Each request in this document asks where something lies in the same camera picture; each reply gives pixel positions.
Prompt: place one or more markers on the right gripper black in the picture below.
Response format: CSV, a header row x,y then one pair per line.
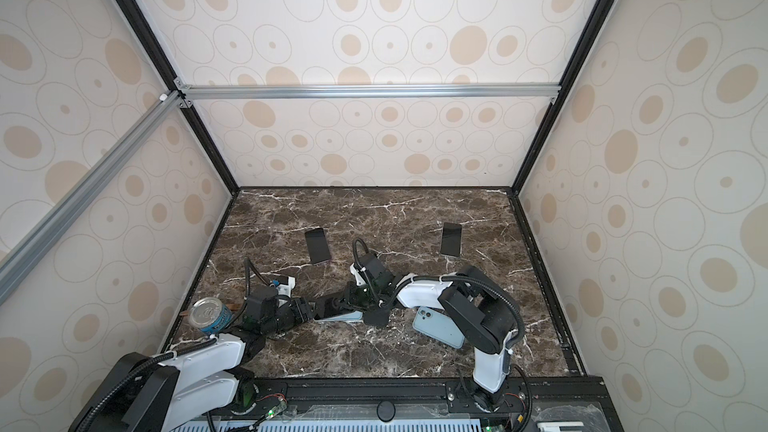
x,y
365,298

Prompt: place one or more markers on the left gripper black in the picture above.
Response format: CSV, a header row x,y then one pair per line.
x,y
294,306

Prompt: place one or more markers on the black phone blue edge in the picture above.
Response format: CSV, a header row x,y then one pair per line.
x,y
331,306

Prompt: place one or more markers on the light blue case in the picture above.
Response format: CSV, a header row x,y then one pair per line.
x,y
438,326
355,316

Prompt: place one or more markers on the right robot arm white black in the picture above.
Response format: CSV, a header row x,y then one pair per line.
x,y
487,317

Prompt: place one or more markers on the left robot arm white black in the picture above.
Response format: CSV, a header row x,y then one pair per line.
x,y
164,391

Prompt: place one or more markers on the black phone left rear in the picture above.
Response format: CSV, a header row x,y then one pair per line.
x,y
317,245

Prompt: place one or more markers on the black phone right rear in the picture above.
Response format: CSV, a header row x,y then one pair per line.
x,y
451,240

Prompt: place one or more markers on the blue drink can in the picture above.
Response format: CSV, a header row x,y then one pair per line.
x,y
209,315

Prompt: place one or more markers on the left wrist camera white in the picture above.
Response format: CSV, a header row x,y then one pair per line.
x,y
283,284

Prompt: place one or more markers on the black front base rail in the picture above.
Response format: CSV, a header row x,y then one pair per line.
x,y
425,404

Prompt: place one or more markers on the silver aluminium rail left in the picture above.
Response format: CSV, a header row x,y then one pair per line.
x,y
38,242

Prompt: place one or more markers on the silver aluminium rail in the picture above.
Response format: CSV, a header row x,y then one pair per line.
x,y
38,242
377,91

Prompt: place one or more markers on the silver aluminium rail rear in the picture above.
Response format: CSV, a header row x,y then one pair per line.
x,y
377,91

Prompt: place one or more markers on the black frame post left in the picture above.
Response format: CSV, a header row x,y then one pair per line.
x,y
151,45

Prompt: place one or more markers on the black frame post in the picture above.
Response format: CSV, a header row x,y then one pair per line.
x,y
151,45
594,24

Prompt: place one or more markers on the black frame post right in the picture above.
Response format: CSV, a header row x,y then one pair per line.
x,y
594,24

